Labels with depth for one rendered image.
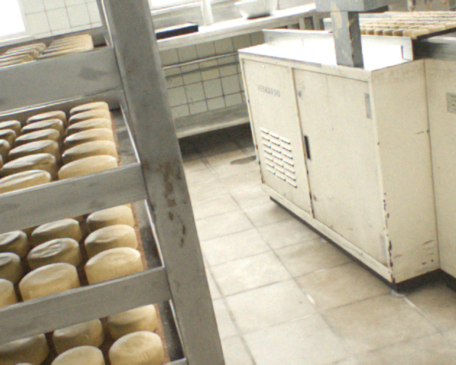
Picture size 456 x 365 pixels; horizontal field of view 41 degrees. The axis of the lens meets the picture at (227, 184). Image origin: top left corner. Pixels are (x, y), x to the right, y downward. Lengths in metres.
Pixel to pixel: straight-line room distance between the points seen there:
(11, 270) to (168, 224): 0.21
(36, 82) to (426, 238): 1.91
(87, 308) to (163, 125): 0.17
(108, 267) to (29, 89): 0.17
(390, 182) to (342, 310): 0.51
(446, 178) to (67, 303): 1.73
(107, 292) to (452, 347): 1.65
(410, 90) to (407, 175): 0.28
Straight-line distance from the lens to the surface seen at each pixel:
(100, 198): 0.48
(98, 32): 0.88
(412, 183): 2.15
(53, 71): 0.46
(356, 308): 2.28
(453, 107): 2.00
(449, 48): 1.98
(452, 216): 2.16
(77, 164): 0.54
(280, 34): 2.99
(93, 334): 0.64
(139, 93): 0.44
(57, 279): 0.55
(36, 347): 0.65
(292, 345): 2.13
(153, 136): 0.44
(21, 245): 0.68
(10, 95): 0.47
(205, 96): 5.01
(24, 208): 0.49
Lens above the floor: 1.19
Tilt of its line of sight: 18 degrees down
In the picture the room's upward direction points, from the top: 11 degrees counter-clockwise
